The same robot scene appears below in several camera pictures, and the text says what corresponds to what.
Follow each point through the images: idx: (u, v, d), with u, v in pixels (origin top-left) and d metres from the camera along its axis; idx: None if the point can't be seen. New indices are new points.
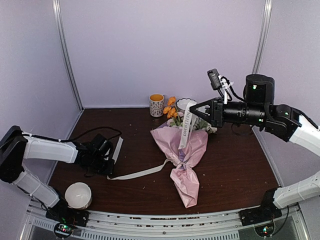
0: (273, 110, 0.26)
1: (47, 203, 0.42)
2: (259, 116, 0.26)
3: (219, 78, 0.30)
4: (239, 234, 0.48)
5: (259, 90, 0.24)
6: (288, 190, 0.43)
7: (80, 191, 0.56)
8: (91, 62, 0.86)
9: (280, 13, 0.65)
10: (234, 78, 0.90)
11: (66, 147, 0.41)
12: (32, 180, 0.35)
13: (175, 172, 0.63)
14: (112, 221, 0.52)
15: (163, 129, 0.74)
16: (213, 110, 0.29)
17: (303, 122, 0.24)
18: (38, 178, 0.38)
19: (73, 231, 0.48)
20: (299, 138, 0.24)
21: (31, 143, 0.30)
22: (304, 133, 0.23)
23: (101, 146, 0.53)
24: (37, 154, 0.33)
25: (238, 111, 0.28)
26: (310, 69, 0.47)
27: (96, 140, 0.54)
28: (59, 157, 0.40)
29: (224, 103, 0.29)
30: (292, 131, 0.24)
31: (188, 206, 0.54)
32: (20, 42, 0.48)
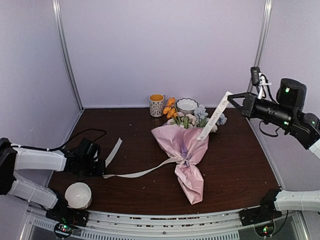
0: (301, 116, 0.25)
1: (47, 205, 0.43)
2: (285, 119, 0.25)
3: (260, 76, 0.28)
4: (239, 234, 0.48)
5: (292, 93, 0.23)
6: (292, 196, 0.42)
7: (79, 191, 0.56)
8: (91, 62, 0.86)
9: (279, 13, 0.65)
10: (234, 78, 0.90)
11: (54, 155, 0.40)
12: (27, 186, 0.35)
13: (179, 168, 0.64)
14: (112, 221, 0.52)
15: (164, 127, 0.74)
16: (245, 102, 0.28)
17: None
18: (32, 182, 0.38)
19: (73, 231, 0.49)
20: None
21: (21, 154, 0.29)
22: None
23: (88, 150, 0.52)
24: (27, 165, 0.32)
25: (268, 109, 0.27)
26: (310, 69, 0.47)
27: (82, 145, 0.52)
28: (49, 166, 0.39)
29: (258, 97, 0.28)
30: (314, 141, 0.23)
31: (193, 202, 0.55)
32: (21, 42, 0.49)
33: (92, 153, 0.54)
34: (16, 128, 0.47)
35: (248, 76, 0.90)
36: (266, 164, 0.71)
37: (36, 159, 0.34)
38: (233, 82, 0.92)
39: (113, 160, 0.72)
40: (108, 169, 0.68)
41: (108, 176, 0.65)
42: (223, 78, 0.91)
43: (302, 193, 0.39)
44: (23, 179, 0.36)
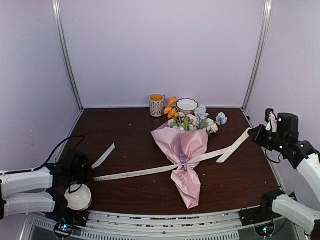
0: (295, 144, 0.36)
1: (47, 210, 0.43)
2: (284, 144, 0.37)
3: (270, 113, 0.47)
4: (239, 234, 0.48)
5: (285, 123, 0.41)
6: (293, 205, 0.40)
7: (79, 192, 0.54)
8: (91, 62, 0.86)
9: (280, 13, 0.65)
10: (234, 78, 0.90)
11: (40, 174, 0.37)
12: (20, 203, 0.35)
13: (176, 174, 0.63)
14: (112, 221, 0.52)
15: (164, 130, 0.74)
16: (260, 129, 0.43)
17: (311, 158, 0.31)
18: (24, 196, 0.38)
19: (73, 231, 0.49)
20: (305, 170, 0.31)
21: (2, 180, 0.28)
22: (308, 166, 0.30)
23: (75, 162, 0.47)
24: (11, 191, 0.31)
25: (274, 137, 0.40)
26: (310, 69, 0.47)
27: (69, 155, 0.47)
28: (38, 186, 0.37)
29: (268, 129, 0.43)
30: (300, 161, 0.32)
31: (190, 207, 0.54)
32: (20, 42, 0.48)
33: (80, 164, 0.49)
34: (16, 128, 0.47)
35: (247, 76, 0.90)
36: (266, 164, 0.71)
37: (21, 183, 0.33)
38: (233, 82, 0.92)
39: (113, 160, 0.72)
40: (108, 169, 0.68)
41: (108, 176, 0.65)
42: (223, 78, 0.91)
43: (300, 205, 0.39)
44: (12, 196, 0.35)
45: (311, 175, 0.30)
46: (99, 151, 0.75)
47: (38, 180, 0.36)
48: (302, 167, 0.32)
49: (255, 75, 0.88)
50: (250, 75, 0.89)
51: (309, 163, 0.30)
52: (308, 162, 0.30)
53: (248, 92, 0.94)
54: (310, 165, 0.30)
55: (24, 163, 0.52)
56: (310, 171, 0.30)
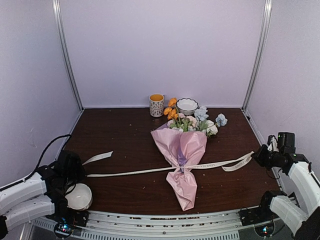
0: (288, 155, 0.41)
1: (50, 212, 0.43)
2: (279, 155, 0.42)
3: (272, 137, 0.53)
4: (239, 234, 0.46)
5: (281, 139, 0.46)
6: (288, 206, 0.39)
7: (80, 192, 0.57)
8: (91, 62, 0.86)
9: (280, 13, 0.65)
10: (234, 78, 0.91)
11: (33, 183, 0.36)
12: (19, 214, 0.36)
13: (172, 175, 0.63)
14: (112, 221, 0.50)
15: (163, 131, 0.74)
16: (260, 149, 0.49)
17: (301, 164, 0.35)
18: (24, 206, 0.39)
19: (73, 231, 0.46)
20: (295, 173, 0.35)
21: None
22: (297, 170, 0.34)
23: (69, 162, 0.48)
24: (7, 207, 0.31)
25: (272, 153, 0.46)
26: (310, 69, 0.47)
27: (61, 157, 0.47)
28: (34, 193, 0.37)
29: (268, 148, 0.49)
30: (291, 166, 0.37)
31: (185, 209, 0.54)
32: (20, 42, 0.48)
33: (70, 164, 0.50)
34: (16, 128, 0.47)
35: (247, 76, 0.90)
36: None
37: (14, 197, 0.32)
38: (233, 82, 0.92)
39: (113, 160, 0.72)
40: (108, 170, 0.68)
41: (108, 176, 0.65)
42: (223, 78, 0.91)
43: (294, 206, 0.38)
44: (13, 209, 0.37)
45: (299, 177, 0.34)
46: (99, 151, 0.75)
47: (31, 189, 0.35)
48: (292, 172, 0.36)
49: (255, 75, 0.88)
50: (250, 75, 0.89)
51: (297, 167, 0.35)
52: (297, 167, 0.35)
53: (248, 92, 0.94)
54: (298, 169, 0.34)
55: (24, 163, 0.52)
56: (298, 174, 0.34)
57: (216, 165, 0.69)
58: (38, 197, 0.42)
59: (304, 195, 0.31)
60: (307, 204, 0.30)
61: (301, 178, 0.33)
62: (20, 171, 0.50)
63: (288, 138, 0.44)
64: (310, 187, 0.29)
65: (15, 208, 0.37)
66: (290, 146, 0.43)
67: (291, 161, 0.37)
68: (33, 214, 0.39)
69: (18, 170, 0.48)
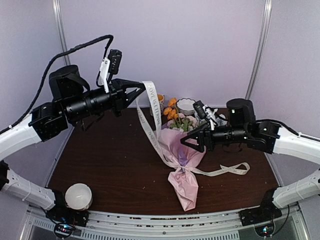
0: (252, 128, 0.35)
1: (45, 206, 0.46)
2: (243, 134, 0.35)
3: (204, 109, 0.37)
4: (239, 234, 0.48)
5: (236, 113, 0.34)
6: (287, 189, 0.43)
7: (80, 192, 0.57)
8: (91, 62, 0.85)
9: (279, 13, 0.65)
10: (234, 78, 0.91)
11: (14, 132, 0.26)
12: (21, 188, 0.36)
13: (174, 175, 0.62)
14: (112, 221, 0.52)
15: (163, 131, 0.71)
16: (203, 136, 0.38)
17: (279, 133, 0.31)
18: (29, 185, 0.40)
19: (73, 231, 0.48)
20: (280, 147, 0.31)
21: None
22: (285, 142, 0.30)
23: (66, 87, 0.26)
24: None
25: (225, 133, 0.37)
26: (310, 70, 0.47)
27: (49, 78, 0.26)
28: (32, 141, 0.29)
29: (211, 129, 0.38)
30: (273, 143, 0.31)
31: (186, 209, 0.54)
32: (21, 43, 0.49)
33: (74, 90, 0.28)
34: None
35: (247, 76, 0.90)
36: (266, 164, 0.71)
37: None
38: (234, 81, 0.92)
39: (112, 160, 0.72)
40: (108, 170, 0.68)
41: (108, 176, 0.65)
42: (223, 78, 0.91)
43: (296, 183, 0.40)
44: (21, 179, 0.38)
45: (293, 147, 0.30)
46: (99, 151, 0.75)
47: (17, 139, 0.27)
48: (277, 147, 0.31)
49: (255, 75, 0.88)
50: (250, 75, 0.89)
51: (283, 141, 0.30)
52: (282, 141, 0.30)
53: (248, 92, 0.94)
54: (285, 143, 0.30)
55: (24, 162, 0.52)
56: (290, 145, 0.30)
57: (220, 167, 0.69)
58: (44, 189, 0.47)
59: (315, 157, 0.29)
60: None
61: (294, 145, 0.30)
62: (20, 172, 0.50)
63: (249, 109, 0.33)
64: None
65: (21, 181, 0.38)
66: (252, 116, 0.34)
67: (273, 138, 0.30)
68: (33, 200, 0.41)
69: (17, 171, 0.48)
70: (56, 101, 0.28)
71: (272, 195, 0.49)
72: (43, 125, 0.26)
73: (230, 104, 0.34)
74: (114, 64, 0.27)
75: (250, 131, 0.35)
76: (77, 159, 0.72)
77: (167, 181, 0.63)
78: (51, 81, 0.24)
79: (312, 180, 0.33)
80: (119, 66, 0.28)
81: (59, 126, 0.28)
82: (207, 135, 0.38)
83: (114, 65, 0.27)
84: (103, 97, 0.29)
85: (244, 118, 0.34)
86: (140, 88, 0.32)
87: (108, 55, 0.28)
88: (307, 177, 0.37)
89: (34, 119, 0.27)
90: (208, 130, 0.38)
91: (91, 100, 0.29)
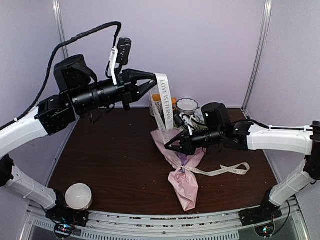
0: (227, 129, 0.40)
1: (45, 205, 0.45)
2: (217, 135, 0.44)
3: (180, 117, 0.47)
4: (239, 234, 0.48)
5: (210, 115, 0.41)
6: (280, 186, 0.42)
7: (80, 192, 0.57)
8: (91, 62, 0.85)
9: (279, 14, 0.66)
10: (234, 78, 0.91)
11: (19, 126, 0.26)
12: (24, 186, 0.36)
13: (174, 175, 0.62)
14: (112, 221, 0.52)
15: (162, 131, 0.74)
16: (184, 141, 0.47)
17: (252, 130, 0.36)
18: (32, 183, 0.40)
19: (73, 231, 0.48)
20: (255, 143, 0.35)
21: None
22: (256, 137, 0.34)
23: (72, 79, 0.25)
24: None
25: (204, 136, 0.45)
26: (310, 69, 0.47)
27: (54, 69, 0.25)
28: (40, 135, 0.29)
29: (190, 134, 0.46)
30: (246, 139, 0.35)
31: (186, 209, 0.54)
32: (21, 43, 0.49)
33: (80, 80, 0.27)
34: None
35: (247, 76, 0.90)
36: (266, 164, 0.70)
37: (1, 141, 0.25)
38: (234, 81, 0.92)
39: (112, 160, 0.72)
40: (108, 170, 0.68)
41: (108, 176, 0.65)
42: (223, 78, 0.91)
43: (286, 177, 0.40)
44: (25, 175, 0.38)
45: (265, 141, 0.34)
46: (99, 151, 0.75)
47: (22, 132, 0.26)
48: (252, 144, 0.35)
49: (255, 75, 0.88)
50: (250, 75, 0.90)
51: (254, 136, 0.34)
52: (253, 136, 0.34)
53: (248, 92, 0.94)
54: (256, 137, 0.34)
55: (25, 161, 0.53)
56: (261, 139, 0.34)
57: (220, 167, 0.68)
58: (46, 188, 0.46)
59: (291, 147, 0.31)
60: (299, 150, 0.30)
61: (265, 139, 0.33)
62: (23, 169, 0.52)
63: (221, 112, 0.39)
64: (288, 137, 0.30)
65: (25, 178, 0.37)
66: (225, 119, 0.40)
67: (244, 136, 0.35)
68: (34, 198, 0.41)
69: (20, 167, 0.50)
70: (62, 93, 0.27)
71: (268, 193, 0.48)
72: (50, 118, 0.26)
73: (205, 109, 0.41)
74: (123, 54, 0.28)
75: (224, 131, 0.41)
76: (77, 159, 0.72)
77: (167, 181, 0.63)
78: (56, 72, 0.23)
79: (299, 170, 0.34)
80: (128, 56, 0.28)
81: (66, 118, 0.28)
82: (187, 140, 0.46)
83: (122, 55, 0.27)
84: (111, 88, 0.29)
85: (218, 120, 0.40)
86: (153, 80, 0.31)
87: (117, 44, 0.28)
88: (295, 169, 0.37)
89: (40, 112, 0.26)
90: (187, 136, 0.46)
91: (98, 91, 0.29)
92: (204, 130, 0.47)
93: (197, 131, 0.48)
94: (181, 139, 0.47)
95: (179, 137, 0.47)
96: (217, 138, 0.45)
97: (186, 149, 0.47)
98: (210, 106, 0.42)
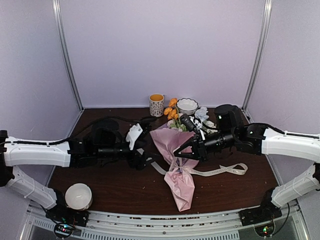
0: (239, 132, 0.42)
1: (44, 206, 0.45)
2: (230, 137, 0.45)
3: (190, 121, 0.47)
4: (239, 234, 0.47)
5: (224, 118, 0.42)
6: (284, 188, 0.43)
7: (80, 192, 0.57)
8: (92, 62, 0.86)
9: (279, 14, 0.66)
10: (234, 78, 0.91)
11: (55, 151, 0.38)
12: (25, 186, 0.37)
13: (170, 175, 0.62)
14: (112, 221, 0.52)
15: (162, 131, 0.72)
16: (197, 147, 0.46)
17: (267, 134, 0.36)
18: (34, 182, 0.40)
19: (73, 231, 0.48)
20: (269, 148, 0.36)
21: (10, 152, 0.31)
22: (270, 143, 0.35)
23: (99, 133, 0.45)
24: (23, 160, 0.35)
25: (217, 139, 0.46)
26: (310, 70, 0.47)
27: (93, 130, 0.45)
28: (50, 162, 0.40)
29: (202, 139, 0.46)
30: (260, 143, 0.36)
31: (181, 209, 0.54)
32: (21, 44, 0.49)
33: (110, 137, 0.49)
34: (18, 127, 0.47)
35: (247, 76, 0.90)
36: (266, 164, 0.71)
37: (29, 155, 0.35)
38: (234, 81, 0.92)
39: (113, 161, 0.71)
40: (108, 170, 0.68)
41: (108, 176, 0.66)
42: (223, 78, 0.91)
43: (292, 180, 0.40)
44: (25, 176, 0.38)
45: (279, 147, 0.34)
46: None
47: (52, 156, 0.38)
48: (265, 148, 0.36)
49: (255, 76, 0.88)
50: (250, 75, 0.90)
51: (269, 141, 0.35)
52: (268, 141, 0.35)
53: (248, 92, 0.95)
54: (271, 142, 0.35)
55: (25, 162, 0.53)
56: (275, 145, 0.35)
57: (220, 168, 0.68)
58: (46, 188, 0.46)
59: (306, 154, 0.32)
60: (312, 157, 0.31)
61: (279, 145, 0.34)
62: (22, 170, 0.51)
63: (235, 114, 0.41)
64: (303, 145, 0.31)
65: (26, 178, 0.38)
66: (239, 122, 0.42)
67: (259, 140, 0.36)
68: (34, 198, 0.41)
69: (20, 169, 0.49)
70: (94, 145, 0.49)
71: (271, 194, 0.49)
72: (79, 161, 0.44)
73: (219, 111, 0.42)
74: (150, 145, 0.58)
75: (238, 134, 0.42)
76: None
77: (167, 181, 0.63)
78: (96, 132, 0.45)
79: (308, 175, 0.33)
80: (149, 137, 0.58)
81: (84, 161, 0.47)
82: (201, 146, 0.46)
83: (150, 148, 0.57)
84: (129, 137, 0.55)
85: (231, 123, 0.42)
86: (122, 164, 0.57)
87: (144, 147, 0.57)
88: (301, 173, 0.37)
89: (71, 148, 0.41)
90: (200, 141, 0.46)
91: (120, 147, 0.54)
92: (216, 134, 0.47)
93: (209, 135, 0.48)
94: (193, 145, 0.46)
95: (193, 145, 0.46)
96: (231, 141, 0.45)
97: (200, 154, 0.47)
98: (223, 108, 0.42)
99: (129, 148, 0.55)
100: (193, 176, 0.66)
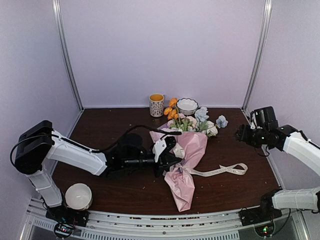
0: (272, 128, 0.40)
1: (48, 203, 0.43)
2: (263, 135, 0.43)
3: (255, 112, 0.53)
4: (239, 234, 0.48)
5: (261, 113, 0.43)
6: (288, 193, 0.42)
7: (80, 192, 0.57)
8: (92, 62, 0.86)
9: (279, 14, 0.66)
10: (234, 77, 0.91)
11: (95, 159, 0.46)
12: (44, 180, 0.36)
13: (170, 176, 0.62)
14: (112, 221, 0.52)
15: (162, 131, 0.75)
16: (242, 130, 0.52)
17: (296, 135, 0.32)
18: (52, 179, 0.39)
19: (73, 231, 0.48)
20: (290, 147, 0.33)
21: (56, 147, 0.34)
22: (294, 143, 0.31)
23: (125, 148, 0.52)
24: (63, 158, 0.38)
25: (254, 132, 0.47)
26: (310, 69, 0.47)
27: (122, 143, 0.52)
28: (85, 166, 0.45)
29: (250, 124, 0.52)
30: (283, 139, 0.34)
31: (181, 209, 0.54)
32: (21, 44, 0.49)
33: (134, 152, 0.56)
34: (18, 127, 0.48)
35: (247, 76, 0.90)
36: (265, 164, 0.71)
37: (72, 156, 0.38)
38: (234, 81, 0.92)
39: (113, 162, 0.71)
40: None
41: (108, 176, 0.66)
42: (222, 78, 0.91)
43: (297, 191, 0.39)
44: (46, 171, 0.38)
45: (298, 149, 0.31)
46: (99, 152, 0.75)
47: (91, 163, 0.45)
48: (287, 146, 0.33)
49: (255, 75, 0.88)
50: (250, 75, 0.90)
51: (292, 140, 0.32)
52: (292, 139, 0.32)
53: (248, 92, 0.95)
54: (293, 141, 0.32)
55: None
56: (296, 145, 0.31)
57: (220, 168, 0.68)
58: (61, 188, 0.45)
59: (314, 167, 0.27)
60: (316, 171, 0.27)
61: (299, 148, 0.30)
62: None
63: None
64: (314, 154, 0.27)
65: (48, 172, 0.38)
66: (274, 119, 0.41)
67: (284, 135, 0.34)
68: (43, 194, 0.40)
69: None
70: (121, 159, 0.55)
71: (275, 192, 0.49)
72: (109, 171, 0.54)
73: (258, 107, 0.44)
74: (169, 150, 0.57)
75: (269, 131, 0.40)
76: None
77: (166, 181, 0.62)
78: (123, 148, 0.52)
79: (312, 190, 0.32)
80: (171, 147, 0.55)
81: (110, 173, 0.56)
82: (245, 128, 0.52)
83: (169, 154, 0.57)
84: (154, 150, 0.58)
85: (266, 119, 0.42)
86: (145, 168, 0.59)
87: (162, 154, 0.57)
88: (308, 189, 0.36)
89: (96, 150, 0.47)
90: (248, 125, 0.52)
91: (143, 159, 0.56)
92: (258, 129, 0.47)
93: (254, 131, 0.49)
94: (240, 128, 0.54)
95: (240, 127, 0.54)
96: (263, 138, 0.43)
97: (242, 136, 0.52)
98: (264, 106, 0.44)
99: (154, 159, 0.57)
100: (193, 176, 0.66)
